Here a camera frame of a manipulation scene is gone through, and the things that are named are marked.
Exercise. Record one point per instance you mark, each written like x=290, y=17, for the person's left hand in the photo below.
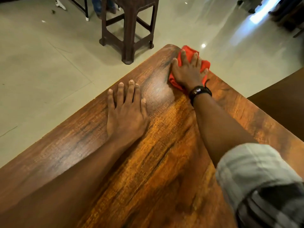
x=126, y=118

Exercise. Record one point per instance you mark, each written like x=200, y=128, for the person's right hand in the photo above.
x=188, y=74

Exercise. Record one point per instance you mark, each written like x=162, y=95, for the red cleaning cloth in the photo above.
x=190, y=50

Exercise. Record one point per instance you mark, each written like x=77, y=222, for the person's left forearm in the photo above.
x=71, y=182

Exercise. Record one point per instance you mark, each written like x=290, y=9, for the person's right forearm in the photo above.
x=218, y=125

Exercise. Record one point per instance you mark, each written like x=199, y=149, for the wooden table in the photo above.
x=154, y=163

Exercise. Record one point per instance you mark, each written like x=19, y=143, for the grey wheeled base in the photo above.
x=251, y=3

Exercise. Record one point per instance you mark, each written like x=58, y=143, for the dark brown chair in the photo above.
x=282, y=104

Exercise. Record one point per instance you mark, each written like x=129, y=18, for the black metal table leg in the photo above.
x=86, y=9

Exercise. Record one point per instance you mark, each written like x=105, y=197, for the dark furniture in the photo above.
x=289, y=14

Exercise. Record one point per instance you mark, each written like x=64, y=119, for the black white plaid shirt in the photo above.
x=256, y=175

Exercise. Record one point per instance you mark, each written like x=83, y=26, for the white scrap on floor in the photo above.
x=60, y=4

